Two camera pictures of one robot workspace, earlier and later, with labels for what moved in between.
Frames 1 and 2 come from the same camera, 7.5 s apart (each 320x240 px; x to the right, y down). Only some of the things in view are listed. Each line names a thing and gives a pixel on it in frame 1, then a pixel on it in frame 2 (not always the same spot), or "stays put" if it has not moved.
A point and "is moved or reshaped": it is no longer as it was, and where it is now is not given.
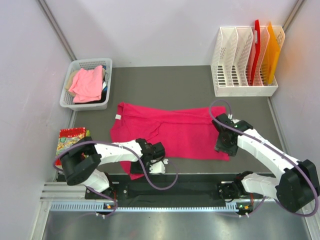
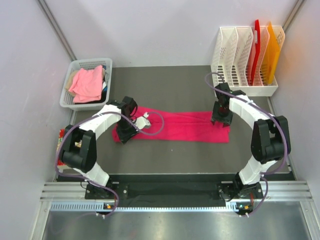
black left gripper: x=133 y=169 → x=124 y=137
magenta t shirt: x=185 y=135 is moved or reshaped
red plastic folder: x=257 y=40 stays put
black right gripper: x=219 y=147 → x=226 y=121
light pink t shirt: x=87 y=85 stays put
